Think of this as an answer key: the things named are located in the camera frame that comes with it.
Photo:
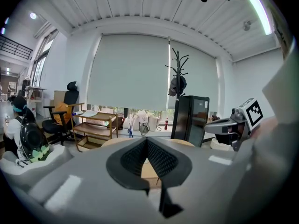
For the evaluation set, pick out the ceiling tube light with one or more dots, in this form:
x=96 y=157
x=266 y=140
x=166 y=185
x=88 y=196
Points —
x=260 y=13

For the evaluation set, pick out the wooden shelf cart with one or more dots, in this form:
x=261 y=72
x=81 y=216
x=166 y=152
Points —
x=95 y=127

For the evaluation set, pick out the brown cardboard box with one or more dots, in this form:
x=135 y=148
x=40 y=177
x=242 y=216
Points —
x=59 y=98

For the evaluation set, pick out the black metal railing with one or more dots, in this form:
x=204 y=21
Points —
x=16 y=48

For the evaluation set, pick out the black coat rack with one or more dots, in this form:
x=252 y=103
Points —
x=178 y=78

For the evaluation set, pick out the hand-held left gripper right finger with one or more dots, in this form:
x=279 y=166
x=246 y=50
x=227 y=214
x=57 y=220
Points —
x=169 y=165

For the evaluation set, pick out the white soft seat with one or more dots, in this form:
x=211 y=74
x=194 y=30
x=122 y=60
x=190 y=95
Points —
x=58 y=155

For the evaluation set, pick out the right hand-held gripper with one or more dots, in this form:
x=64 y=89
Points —
x=253 y=113

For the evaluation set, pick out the narrow grey roller blind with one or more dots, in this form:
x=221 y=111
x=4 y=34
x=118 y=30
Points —
x=196 y=78

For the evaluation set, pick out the black glass-door cabinet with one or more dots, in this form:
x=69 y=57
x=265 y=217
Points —
x=191 y=120

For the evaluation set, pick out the person's right forearm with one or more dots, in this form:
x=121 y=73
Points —
x=265 y=126

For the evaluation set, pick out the wide grey roller blind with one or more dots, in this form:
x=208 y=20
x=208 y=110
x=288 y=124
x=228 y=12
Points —
x=128 y=71

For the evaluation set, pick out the round ceiling lamp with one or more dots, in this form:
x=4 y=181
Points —
x=33 y=15

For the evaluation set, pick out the white standing desk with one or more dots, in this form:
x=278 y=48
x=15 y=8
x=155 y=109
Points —
x=35 y=90

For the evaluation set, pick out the orange cloth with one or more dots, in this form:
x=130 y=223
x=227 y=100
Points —
x=61 y=112

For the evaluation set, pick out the black and green backpack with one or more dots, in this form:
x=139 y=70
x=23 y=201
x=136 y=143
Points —
x=35 y=141

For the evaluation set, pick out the black office chair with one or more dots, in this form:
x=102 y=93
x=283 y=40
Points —
x=56 y=122

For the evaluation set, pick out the white tote bag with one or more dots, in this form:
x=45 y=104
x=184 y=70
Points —
x=143 y=120
x=154 y=122

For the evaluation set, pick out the red-label cola bottle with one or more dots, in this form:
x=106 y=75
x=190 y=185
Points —
x=166 y=123

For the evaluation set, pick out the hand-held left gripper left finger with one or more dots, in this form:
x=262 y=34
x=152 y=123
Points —
x=127 y=164

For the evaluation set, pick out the person's white shirt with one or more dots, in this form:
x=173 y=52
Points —
x=280 y=90

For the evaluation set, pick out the grey hanging cap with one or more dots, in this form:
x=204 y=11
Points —
x=174 y=86

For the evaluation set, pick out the brown bag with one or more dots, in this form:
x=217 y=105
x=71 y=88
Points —
x=119 y=123

